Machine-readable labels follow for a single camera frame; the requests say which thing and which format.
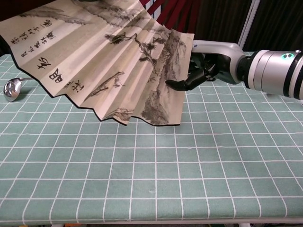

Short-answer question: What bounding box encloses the paper folding fan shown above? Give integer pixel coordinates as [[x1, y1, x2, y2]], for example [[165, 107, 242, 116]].
[[0, 0, 198, 127]]

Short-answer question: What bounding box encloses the right robot hand, silver black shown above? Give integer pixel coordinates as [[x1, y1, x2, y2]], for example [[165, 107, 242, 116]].
[[165, 40, 245, 92]]

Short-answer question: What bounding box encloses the steel ladle, black handle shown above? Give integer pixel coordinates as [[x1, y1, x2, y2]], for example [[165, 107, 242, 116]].
[[3, 77, 33, 103]]

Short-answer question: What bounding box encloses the green checked tablecloth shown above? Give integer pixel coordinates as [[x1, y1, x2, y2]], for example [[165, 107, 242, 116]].
[[0, 51, 303, 227]]

